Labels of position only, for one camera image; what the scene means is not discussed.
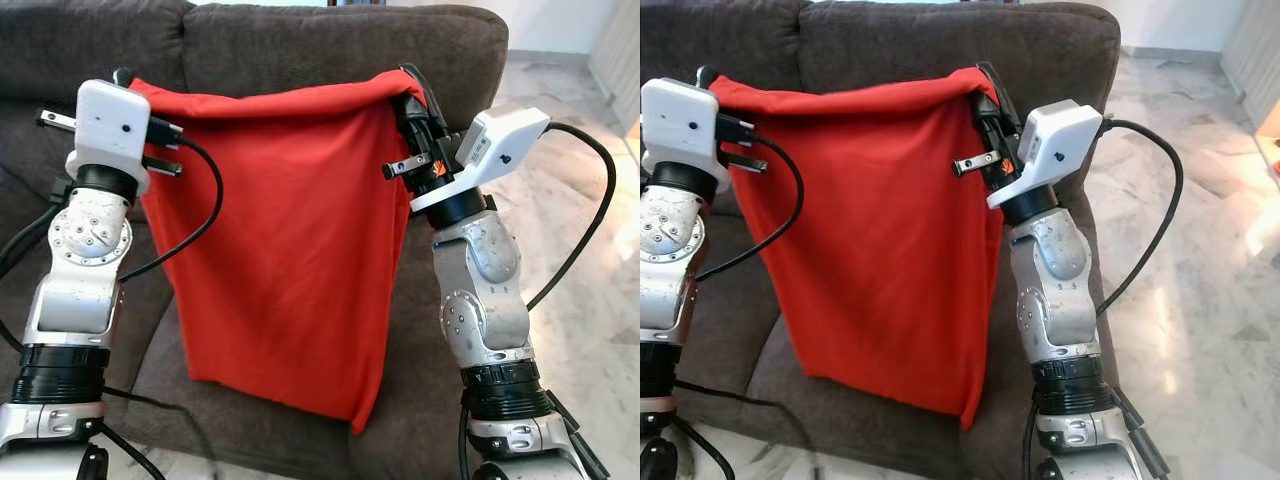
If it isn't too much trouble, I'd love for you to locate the black right camera cable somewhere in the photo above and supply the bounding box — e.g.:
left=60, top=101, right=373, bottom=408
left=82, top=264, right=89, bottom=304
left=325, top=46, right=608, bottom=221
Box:
left=525, top=122, right=617, bottom=311
left=1096, top=118, right=1186, bottom=318

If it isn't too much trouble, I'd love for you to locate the thin black cable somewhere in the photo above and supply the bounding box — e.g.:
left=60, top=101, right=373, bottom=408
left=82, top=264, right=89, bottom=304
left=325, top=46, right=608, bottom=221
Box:
left=675, top=378, right=823, bottom=480
left=100, top=385, right=218, bottom=480

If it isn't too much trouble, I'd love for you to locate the black left camera cable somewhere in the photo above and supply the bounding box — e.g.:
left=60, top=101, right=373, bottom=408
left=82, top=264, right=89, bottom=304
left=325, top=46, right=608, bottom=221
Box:
left=715, top=113, right=804, bottom=283
left=148, top=118, right=223, bottom=283

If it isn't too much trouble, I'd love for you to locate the dark grey fabric sofa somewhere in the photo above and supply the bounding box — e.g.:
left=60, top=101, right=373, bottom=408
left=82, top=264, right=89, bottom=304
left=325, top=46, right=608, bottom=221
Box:
left=640, top=0, right=1123, bottom=480
left=0, top=0, right=511, bottom=480

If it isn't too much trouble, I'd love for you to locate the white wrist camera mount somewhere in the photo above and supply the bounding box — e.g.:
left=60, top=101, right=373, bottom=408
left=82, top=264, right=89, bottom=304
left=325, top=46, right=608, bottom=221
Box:
left=410, top=105, right=552, bottom=213
left=641, top=77, right=723, bottom=191
left=987, top=100, right=1104, bottom=209
left=75, top=80, right=154, bottom=193

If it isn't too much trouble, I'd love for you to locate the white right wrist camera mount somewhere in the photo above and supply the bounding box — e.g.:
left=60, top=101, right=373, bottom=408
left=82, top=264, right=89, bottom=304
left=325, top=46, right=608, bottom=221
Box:
left=987, top=100, right=1104, bottom=209
left=410, top=105, right=552, bottom=213

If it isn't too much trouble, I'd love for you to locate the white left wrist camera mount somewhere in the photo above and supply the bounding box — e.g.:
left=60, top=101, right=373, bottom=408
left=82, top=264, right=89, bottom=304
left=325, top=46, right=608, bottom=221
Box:
left=641, top=77, right=723, bottom=191
left=75, top=80, right=154, bottom=193

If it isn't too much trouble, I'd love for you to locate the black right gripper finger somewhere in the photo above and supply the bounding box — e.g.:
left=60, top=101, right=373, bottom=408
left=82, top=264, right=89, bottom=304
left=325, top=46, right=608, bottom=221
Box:
left=398, top=63, right=451, bottom=139
left=975, top=60, right=1025, bottom=135

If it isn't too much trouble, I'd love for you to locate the white slatted door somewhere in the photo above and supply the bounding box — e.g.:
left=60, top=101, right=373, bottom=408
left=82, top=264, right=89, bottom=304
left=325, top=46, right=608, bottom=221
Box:
left=1220, top=0, right=1280, bottom=131
left=588, top=0, right=641, bottom=106

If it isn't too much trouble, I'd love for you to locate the black camera cable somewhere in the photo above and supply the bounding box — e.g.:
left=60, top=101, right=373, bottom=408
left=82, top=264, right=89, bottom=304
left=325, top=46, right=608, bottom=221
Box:
left=525, top=122, right=617, bottom=311
left=148, top=118, right=223, bottom=283
left=1096, top=118, right=1186, bottom=318
left=715, top=113, right=804, bottom=283

